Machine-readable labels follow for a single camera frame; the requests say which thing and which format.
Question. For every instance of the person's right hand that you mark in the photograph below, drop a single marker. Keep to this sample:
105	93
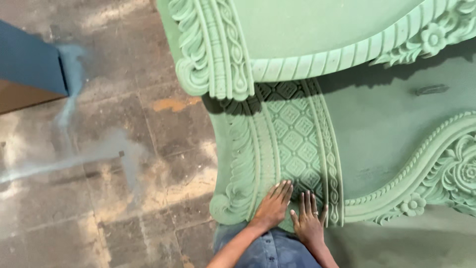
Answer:
308	229

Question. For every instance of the green carved panel diamond pattern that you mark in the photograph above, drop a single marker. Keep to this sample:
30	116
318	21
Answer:
372	149

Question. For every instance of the green carved panel ribbed border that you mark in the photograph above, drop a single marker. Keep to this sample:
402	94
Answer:
297	33

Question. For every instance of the blue painted board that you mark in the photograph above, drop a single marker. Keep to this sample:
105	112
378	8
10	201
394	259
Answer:
29	63

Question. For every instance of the blue denim shirt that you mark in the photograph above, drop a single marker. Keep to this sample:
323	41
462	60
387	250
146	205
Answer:
275	251

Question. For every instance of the brown wooden board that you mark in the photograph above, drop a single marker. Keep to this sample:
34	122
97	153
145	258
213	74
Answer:
18	96

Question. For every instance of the person's left hand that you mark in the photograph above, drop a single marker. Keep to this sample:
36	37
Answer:
271	210

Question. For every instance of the person's left fingers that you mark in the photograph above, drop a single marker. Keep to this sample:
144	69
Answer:
282	190

